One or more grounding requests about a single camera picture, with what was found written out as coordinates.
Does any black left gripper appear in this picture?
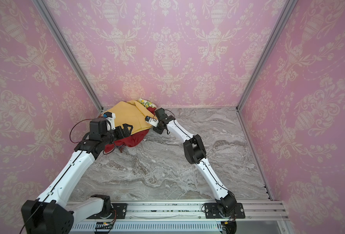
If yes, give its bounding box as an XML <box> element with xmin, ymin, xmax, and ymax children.
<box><xmin>101</xmin><ymin>123</ymin><xmax>133</xmax><ymax>146</ymax></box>

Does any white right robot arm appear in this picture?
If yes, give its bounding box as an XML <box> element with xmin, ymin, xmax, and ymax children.
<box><xmin>145</xmin><ymin>108</ymin><xmax>237</xmax><ymax>217</ymax></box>

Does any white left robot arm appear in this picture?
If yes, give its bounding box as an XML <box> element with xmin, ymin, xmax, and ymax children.
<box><xmin>21</xmin><ymin>112</ymin><xmax>133</xmax><ymax>234</ymax></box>

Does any lemon print floral cloth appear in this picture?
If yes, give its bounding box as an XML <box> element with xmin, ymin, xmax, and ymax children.
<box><xmin>137</xmin><ymin>98</ymin><xmax>157</xmax><ymax>109</ymax></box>

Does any dark red cloth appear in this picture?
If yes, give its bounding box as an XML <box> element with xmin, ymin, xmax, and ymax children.
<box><xmin>104</xmin><ymin>107</ymin><xmax>157</xmax><ymax>154</ymax></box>

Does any mustard yellow cloth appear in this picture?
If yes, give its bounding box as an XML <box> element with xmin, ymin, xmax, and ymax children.
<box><xmin>107</xmin><ymin>100</ymin><xmax>154</xmax><ymax>135</ymax></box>

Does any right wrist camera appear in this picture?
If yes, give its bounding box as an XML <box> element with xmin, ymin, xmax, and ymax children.
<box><xmin>145</xmin><ymin>116</ymin><xmax>159</xmax><ymax>127</ymax></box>

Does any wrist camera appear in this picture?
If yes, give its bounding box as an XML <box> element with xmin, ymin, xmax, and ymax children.
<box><xmin>145</xmin><ymin>116</ymin><xmax>159</xmax><ymax>127</ymax></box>
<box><xmin>102</xmin><ymin>112</ymin><xmax>116</xmax><ymax>131</ymax></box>

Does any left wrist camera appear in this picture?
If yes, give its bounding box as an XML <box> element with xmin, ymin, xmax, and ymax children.
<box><xmin>102</xmin><ymin>112</ymin><xmax>116</xmax><ymax>131</ymax></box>

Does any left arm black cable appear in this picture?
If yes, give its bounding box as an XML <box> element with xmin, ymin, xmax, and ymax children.
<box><xmin>69</xmin><ymin>118</ymin><xmax>93</xmax><ymax>144</ymax></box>

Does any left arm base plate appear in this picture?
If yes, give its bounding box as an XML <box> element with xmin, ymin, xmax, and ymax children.
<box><xmin>88</xmin><ymin>203</ymin><xmax>128</xmax><ymax>220</ymax></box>

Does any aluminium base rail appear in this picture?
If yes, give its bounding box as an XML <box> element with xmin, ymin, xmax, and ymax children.
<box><xmin>68</xmin><ymin>199</ymin><xmax>294</xmax><ymax>234</ymax></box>

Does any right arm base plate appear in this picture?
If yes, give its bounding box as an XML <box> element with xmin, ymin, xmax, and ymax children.
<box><xmin>202</xmin><ymin>202</ymin><xmax>246</xmax><ymax>219</ymax></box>

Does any left corner aluminium post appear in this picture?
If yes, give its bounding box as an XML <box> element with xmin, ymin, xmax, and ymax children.
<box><xmin>32</xmin><ymin>0</ymin><xmax>103</xmax><ymax>112</ymax></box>

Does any corner aluminium post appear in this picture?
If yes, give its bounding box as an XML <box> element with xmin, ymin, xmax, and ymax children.
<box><xmin>32</xmin><ymin>0</ymin><xmax>103</xmax><ymax>112</ymax></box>
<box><xmin>237</xmin><ymin>0</ymin><xmax>298</xmax><ymax>113</ymax></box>

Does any right corner aluminium post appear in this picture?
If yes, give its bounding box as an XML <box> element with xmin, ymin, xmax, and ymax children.
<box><xmin>237</xmin><ymin>0</ymin><xmax>298</xmax><ymax>113</ymax></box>

